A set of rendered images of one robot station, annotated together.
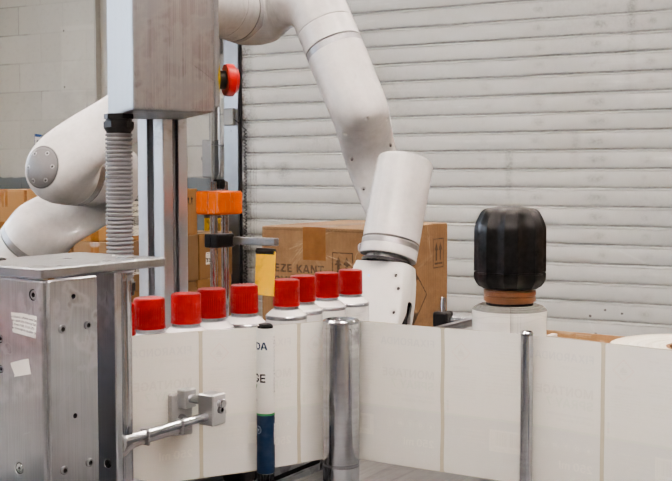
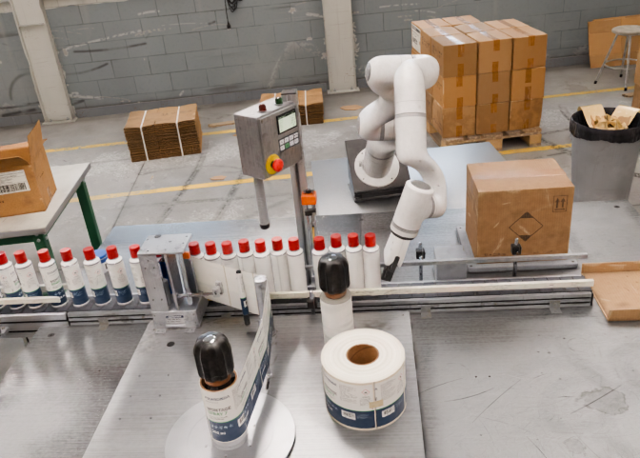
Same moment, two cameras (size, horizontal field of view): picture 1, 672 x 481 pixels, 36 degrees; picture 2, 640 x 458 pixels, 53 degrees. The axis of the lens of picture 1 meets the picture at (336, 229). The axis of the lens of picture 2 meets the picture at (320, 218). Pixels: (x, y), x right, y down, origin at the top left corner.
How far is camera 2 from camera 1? 1.72 m
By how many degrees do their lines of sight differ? 64
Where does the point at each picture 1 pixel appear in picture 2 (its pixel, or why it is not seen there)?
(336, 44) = (398, 119)
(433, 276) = (552, 216)
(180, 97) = (254, 173)
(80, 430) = (157, 291)
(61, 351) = (147, 272)
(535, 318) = (329, 306)
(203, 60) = (259, 161)
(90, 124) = (370, 110)
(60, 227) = (382, 145)
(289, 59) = not seen: outside the picture
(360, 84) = (401, 144)
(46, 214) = not seen: hidden behind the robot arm
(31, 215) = not seen: hidden behind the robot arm
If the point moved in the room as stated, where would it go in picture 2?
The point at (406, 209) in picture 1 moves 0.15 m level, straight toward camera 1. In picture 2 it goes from (402, 213) to (357, 229)
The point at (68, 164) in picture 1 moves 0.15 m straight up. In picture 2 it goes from (362, 128) to (359, 88)
